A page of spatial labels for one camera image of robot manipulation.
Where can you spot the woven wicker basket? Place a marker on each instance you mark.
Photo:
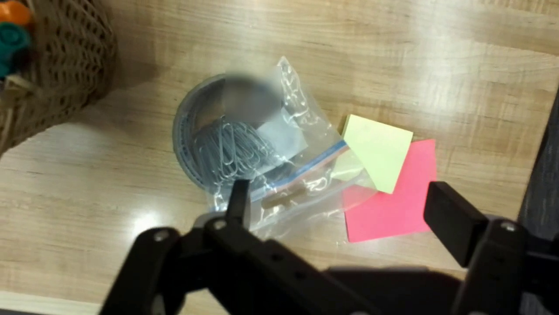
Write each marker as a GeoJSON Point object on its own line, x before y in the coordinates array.
{"type": "Point", "coordinates": [70, 66]}

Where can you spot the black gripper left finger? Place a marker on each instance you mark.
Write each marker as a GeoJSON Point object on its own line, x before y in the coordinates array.
{"type": "Point", "coordinates": [238, 204]}

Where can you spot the yellow sticky note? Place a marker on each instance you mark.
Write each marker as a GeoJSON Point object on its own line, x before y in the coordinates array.
{"type": "Point", "coordinates": [376, 150]}

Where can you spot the clear zip lock bag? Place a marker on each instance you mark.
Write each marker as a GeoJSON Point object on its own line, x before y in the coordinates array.
{"type": "Point", "coordinates": [304, 192]}

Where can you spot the pink sticky note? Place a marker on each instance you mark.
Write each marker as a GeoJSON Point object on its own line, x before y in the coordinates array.
{"type": "Point", "coordinates": [370, 216]}

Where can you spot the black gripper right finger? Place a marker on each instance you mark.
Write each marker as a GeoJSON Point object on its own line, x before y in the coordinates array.
{"type": "Point", "coordinates": [454, 222]}

